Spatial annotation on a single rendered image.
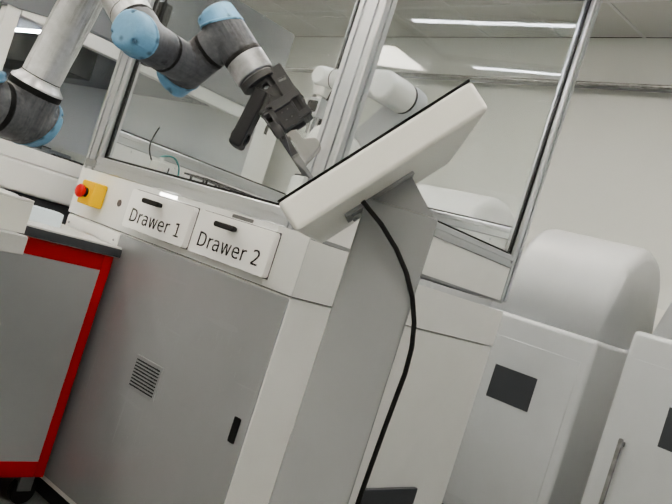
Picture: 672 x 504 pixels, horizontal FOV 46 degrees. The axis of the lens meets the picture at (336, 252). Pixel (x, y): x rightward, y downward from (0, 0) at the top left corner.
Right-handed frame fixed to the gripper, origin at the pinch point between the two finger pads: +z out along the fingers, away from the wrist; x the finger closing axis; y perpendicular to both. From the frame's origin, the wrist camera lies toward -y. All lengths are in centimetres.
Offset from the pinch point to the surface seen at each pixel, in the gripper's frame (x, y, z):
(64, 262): 59, -66, -24
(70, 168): 126, -69, -66
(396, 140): -38.4, 13.1, 8.7
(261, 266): 36.0, -20.1, 7.1
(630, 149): 335, 173, 44
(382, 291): -20.3, 0.4, 25.4
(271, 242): 35.5, -15.1, 3.8
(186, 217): 56, -32, -16
